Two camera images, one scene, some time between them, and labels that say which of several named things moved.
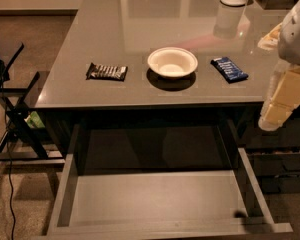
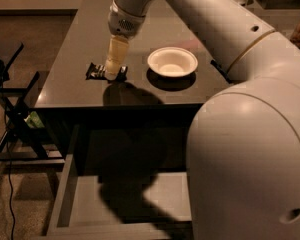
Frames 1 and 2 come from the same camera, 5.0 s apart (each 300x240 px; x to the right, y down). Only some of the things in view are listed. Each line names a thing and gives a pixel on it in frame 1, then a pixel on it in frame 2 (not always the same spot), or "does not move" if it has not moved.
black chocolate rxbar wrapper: [106, 72] does not move
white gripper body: [296, 39] → [124, 23]
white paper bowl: [172, 61] does not move
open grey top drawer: [160, 180] does not move
